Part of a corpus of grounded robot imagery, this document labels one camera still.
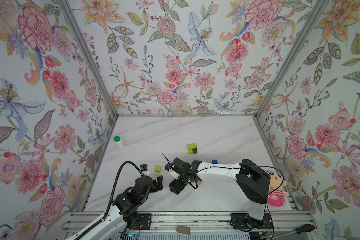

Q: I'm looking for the lime green long block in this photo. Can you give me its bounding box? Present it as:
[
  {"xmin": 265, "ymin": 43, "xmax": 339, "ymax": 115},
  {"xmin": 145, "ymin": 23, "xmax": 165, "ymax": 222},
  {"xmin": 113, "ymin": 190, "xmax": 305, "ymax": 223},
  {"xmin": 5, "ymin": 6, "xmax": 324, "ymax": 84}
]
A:
[{"xmin": 188, "ymin": 144, "xmax": 197, "ymax": 154}]

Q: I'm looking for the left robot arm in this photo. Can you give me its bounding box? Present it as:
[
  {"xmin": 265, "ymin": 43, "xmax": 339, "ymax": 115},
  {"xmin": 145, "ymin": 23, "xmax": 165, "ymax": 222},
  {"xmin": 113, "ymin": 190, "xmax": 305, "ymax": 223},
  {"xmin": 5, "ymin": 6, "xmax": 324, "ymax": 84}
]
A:
[{"xmin": 69, "ymin": 175, "xmax": 163, "ymax": 240}]

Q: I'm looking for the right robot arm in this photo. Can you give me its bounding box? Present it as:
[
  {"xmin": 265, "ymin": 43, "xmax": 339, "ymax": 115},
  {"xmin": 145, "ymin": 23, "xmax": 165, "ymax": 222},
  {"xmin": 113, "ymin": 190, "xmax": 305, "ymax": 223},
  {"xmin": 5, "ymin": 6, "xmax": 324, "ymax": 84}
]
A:
[{"xmin": 165, "ymin": 158, "xmax": 271, "ymax": 221}]

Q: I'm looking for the small lime green block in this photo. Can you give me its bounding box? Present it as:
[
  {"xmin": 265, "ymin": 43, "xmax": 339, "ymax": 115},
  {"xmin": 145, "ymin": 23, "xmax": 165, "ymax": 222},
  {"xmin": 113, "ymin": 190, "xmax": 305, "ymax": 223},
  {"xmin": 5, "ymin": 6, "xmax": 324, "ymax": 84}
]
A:
[{"xmin": 155, "ymin": 166, "xmax": 162, "ymax": 173}]

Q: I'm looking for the grey oval object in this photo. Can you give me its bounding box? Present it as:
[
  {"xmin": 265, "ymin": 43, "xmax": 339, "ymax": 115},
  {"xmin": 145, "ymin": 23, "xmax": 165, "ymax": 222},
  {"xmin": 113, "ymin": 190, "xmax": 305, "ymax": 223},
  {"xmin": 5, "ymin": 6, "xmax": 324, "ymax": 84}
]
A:
[{"xmin": 176, "ymin": 226, "xmax": 191, "ymax": 235}]

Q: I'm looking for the white bottle green cap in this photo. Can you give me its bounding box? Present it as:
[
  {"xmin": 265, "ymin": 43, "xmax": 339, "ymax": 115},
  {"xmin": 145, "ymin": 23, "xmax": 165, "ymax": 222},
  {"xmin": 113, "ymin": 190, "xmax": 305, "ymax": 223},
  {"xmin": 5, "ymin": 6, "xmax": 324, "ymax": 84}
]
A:
[{"xmin": 113, "ymin": 136, "xmax": 125, "ymax": 150}]

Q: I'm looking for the pink plush doll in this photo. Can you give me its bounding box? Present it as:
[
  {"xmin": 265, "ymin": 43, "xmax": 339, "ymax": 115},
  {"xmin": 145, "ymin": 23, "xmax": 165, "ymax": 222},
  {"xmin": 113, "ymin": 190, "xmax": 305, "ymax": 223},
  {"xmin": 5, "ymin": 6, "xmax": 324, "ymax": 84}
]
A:
[{"xmin": 266, "ymin": 171, "xmax": 290, "ymax": 207}]

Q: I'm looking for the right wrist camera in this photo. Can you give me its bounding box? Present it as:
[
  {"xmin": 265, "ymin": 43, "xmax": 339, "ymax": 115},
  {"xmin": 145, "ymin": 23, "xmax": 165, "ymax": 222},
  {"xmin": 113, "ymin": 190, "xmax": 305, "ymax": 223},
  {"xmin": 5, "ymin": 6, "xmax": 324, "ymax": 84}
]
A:
[{"xmin": 165, "ymin": 164, "xmax": 179, "ymax": 180}]

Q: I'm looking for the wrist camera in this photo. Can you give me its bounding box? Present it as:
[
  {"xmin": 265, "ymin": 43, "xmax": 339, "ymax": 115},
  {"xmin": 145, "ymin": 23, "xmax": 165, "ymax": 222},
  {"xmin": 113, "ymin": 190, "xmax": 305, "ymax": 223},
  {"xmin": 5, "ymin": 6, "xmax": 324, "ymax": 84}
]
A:
[
  {"xmin": 140, "ymin": 164, "xmax": 150, "ymax": 176},
  {"xmin": 165, "ymin": 164, "xmax": 179, "ymax": 180}
]

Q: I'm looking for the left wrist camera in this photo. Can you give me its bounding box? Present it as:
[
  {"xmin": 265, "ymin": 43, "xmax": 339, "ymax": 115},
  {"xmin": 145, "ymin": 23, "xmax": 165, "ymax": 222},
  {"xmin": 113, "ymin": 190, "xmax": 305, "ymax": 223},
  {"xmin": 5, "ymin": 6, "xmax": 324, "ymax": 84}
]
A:
[{"xmin": 140, "ymin": 164, "xmax": 150, "ymax": 176}]

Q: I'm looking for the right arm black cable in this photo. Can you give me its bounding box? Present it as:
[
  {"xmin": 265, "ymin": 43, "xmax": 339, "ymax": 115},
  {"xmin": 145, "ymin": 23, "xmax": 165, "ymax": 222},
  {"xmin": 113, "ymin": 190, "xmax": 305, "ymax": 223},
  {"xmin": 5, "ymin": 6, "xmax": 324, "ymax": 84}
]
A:
[{"xmin": 161, "ymin": 152, "xmax": 286, "ymax": 211}]

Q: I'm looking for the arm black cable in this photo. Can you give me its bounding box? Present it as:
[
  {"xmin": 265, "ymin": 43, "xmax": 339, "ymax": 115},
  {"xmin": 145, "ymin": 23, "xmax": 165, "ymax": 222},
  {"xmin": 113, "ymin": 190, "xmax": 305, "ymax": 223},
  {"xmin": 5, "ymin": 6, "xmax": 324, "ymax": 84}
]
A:
[
  {"xmin": 161, "ymin": 152, "xmax": 286, "ymax": 211},
  {"xmin": 74, "ymin": 161, "xmax": 145, "ymax": 240}
]

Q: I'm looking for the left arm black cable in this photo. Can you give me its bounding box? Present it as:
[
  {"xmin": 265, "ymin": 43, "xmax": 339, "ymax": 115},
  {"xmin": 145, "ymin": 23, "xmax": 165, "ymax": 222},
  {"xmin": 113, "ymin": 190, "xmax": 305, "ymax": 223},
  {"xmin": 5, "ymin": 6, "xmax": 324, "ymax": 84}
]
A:
[{"xmin": 74, "ymin": 161, "xmax": 145, "ymax": 240}]

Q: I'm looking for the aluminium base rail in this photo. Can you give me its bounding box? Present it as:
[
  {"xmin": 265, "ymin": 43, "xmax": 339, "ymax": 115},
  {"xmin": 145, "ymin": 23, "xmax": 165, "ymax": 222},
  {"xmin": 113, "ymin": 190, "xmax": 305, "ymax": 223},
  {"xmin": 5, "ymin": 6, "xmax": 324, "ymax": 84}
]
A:
[{"xmin": 62, "ymin": 211, "xmax": 315, "ymax": 234}]

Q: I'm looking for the black handled screwdriver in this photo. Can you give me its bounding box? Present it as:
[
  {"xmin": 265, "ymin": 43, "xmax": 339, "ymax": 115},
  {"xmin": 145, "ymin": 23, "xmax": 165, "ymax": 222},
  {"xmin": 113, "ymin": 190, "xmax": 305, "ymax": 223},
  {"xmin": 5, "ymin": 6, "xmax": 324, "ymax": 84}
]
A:
[{"xmin": 271, "ymin": 224, "xmax": 316, "ymax": 240}]

